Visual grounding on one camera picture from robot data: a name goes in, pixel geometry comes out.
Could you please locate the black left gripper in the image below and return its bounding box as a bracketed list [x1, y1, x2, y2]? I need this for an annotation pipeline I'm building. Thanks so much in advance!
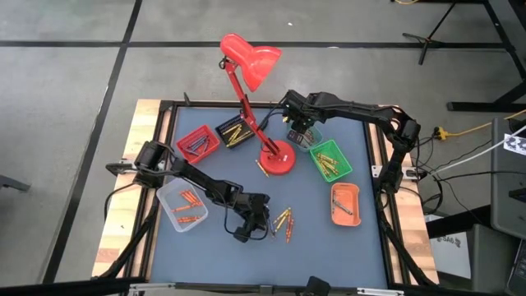
[229, 191, 272, 243]

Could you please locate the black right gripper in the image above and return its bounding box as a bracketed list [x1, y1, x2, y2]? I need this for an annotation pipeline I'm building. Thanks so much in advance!
[283, 90, 325, 139]

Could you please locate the clear plastic bin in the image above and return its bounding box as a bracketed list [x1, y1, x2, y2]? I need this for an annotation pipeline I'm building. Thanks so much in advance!
[155, 176, 210, 234]

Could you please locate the teal plastic bin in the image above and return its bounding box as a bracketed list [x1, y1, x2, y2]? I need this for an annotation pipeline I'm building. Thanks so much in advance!
[286, 121, 324, 153]

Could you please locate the green plastic basket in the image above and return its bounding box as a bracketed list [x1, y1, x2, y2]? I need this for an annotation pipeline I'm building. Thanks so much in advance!
[308, 138, 353, 184]

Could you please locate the black plastic basket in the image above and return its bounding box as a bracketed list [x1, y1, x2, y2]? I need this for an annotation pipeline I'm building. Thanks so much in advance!
[215, 113, 256, 150]

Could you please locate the red desk lamp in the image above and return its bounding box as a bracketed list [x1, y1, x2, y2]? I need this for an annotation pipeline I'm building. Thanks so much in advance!
[219, 32, 297, 177]

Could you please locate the orange plastic bin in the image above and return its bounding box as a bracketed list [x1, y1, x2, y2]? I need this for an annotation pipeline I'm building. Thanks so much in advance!
[330, 182, 362, 228]

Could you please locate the red plastic basket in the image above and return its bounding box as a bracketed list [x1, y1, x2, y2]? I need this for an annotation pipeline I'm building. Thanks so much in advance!
[175, 124, 222, 165]

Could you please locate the wooden table side board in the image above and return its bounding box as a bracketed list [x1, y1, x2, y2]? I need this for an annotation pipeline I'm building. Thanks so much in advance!
[376, 104, 440, 285]
[90, 98, 162, 279]

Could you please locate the black tripod stand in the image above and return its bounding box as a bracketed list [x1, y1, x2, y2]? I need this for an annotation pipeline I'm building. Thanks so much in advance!
[401, 0, 457, 66]

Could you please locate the white cardboard box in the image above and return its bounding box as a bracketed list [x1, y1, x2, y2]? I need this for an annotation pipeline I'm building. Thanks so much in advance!
[427, 230, 473, 281]

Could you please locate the white printed marker sheet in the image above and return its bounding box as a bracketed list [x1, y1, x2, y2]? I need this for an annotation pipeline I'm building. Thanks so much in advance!
[503, 133, 526, 156]

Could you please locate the grey cabinet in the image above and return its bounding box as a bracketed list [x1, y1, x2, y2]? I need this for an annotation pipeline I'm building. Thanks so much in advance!
[490, 118, 526, 240]

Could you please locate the grey storage box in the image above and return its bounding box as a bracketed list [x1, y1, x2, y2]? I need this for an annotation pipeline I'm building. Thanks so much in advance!
[470, 224, 519, 294]

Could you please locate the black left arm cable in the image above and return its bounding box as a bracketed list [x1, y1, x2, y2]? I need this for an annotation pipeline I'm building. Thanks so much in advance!
[223, 205, 270, 243]

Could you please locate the black lamp power cable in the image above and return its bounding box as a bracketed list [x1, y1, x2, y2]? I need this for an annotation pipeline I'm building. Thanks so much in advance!
[257, 104, 288, 132]

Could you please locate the black aluminium table frame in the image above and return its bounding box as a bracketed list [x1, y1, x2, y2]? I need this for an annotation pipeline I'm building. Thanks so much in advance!
[94, 92, 441, 296]

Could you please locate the yellow extension cord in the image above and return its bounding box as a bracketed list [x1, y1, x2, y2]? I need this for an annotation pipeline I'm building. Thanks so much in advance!
[434, 109, 526, 140]

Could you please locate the black floor frame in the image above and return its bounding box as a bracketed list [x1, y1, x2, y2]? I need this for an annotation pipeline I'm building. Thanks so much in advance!
[446, 0, 526, 113]

